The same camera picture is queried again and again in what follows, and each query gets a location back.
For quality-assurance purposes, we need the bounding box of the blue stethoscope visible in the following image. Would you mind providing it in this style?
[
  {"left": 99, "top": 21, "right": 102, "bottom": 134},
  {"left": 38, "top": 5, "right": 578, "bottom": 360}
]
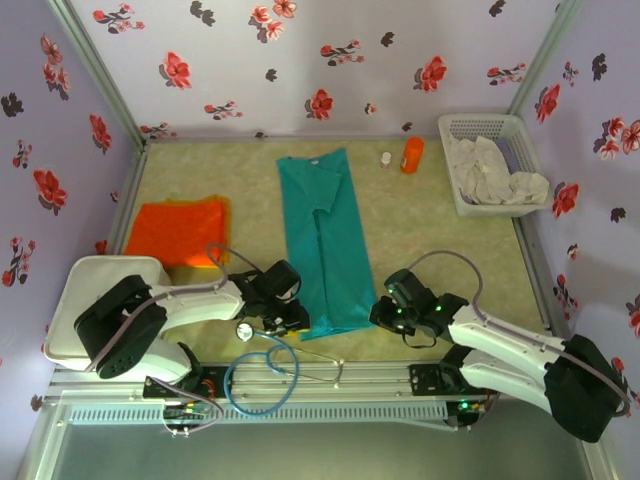
[{"left": 222, "top": 322, "right": 346, "bottom": 417}]

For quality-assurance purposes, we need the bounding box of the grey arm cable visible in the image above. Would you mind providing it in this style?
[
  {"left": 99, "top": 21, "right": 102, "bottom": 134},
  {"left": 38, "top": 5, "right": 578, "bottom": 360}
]
[
  {"left": 84, "top": 243, "right": 264, "bottom": 437},
  {"left": 407, "top": 249, "right": 632, "bottom": 434}
]

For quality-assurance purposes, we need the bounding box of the grey left arm cable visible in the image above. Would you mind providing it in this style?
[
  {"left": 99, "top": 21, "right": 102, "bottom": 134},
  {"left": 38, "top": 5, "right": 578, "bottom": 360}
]
[{"left": 84, "top": 243, "right": 264, "bottom": 437}]

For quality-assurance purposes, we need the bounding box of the aluminium front rail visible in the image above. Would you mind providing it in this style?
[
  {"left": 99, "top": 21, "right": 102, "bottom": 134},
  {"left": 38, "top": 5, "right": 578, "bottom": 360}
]
[{"left": 47, "top": 357, "right": 599, "bottom": 406}]

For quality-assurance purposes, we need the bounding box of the white plastic basket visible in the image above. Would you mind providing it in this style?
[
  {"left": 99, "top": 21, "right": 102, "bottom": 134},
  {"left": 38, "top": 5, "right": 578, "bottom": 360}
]
[{"left": 437, "top": 113, "right": 555, "bottom": 219}]

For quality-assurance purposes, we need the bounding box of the grey right arm cable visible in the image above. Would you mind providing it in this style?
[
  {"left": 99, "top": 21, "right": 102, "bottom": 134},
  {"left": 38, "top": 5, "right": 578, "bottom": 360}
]
[{"left": 407, "top": 249, "right": 632, "bottom": 434}]

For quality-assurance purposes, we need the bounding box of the white crumpled t-shirt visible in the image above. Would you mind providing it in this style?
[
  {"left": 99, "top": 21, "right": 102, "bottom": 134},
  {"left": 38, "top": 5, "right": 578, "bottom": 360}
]
[
  {"left": 446, "top": 133, "right": 512, "bottom": 206},
  {"left": 505, "top": 171, "right": 550, "bottom": 206}
]

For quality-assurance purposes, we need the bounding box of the aluminium corner post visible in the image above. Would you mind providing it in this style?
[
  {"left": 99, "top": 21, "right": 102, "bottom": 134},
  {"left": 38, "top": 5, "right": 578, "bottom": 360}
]
[
  {"left": 507, "top": 0, "right": 586, "bottom": 116},
  {"left": 47, "top": 0, "right": 149, "bottom": 146}
]

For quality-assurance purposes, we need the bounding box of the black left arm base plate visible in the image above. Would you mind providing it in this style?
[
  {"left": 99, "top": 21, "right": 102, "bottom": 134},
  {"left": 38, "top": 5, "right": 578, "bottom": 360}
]
[{"left": 143, "top": 363, "right": 236, "bottom": 401}]

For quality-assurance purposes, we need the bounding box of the orange bottle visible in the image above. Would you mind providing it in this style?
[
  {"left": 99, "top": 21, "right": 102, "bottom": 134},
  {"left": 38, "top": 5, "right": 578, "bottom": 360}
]
[{"left": 399, "top": 136, "right": 426, "bottom": 175}]

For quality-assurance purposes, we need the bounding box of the teal t-shirt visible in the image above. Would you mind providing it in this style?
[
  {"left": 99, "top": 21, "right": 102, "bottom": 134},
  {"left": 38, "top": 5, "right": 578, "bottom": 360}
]
[{"left": 276, "top": 147, "right": 377, "bottom": 343}]

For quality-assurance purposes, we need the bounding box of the thin black right camera cable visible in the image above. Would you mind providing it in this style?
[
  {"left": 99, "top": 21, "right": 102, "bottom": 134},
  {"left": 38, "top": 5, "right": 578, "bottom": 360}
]
[{"left": 401, "top": 328, "right": 440, "bottom": 351}]

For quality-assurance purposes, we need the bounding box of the orange folded t-shirt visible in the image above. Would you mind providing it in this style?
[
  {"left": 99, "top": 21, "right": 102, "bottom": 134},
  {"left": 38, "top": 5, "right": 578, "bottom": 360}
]
[{"left": 123, "top": 194, "right": 234, "bottom": 271}]

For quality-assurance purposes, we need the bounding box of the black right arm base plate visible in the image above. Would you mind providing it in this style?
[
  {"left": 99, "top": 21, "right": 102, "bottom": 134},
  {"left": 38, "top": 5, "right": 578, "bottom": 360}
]
[{"left": 408, "top": 362, "right": 501, "bottom": 399}]

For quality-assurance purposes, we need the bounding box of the white first aid case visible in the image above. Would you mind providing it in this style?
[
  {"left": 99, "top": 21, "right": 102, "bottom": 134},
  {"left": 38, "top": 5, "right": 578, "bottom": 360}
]
[{"left": 43, "top": 254, "right": 174, "bottom": 374}]

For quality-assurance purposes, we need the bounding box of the grey slotted cable duct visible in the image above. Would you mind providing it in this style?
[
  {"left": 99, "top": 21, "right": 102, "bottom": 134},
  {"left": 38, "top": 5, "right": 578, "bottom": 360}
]
[{"left": 67, "top": 402, "right": 449, "bottom": 426}]

